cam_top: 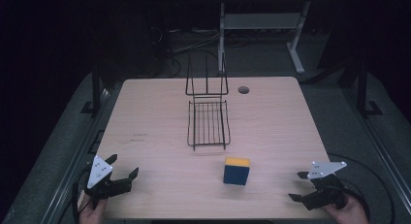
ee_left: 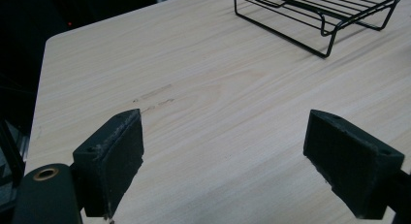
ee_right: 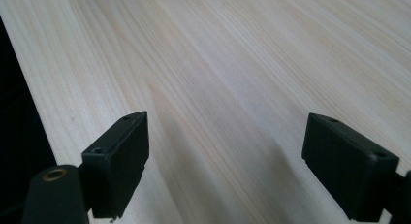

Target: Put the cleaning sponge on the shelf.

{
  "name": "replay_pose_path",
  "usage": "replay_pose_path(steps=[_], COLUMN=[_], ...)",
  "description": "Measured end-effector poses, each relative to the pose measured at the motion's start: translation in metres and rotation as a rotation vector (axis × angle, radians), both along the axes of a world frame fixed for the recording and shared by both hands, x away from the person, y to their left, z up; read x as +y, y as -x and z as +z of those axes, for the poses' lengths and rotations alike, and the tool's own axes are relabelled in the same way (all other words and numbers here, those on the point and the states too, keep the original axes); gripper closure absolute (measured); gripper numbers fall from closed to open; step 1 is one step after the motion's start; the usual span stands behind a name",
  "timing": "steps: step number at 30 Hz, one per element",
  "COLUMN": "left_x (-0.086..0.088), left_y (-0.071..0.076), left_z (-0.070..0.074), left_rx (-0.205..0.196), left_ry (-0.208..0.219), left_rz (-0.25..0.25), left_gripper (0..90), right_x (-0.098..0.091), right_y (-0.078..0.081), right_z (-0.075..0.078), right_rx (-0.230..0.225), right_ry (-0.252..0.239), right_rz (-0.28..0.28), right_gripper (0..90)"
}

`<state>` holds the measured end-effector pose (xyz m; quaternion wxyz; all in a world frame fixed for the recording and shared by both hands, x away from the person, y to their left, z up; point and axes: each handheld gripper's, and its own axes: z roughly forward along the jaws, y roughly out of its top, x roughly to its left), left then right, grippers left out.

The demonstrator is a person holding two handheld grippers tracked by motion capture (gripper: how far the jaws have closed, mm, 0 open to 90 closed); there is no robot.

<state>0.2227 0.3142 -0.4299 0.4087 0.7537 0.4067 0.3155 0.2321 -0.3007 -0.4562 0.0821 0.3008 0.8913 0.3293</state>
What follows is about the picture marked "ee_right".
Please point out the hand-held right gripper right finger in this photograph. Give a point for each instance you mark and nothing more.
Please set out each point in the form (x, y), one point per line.
(349, 172)

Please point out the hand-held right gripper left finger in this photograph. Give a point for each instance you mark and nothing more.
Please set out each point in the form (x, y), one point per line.
(116, 166)

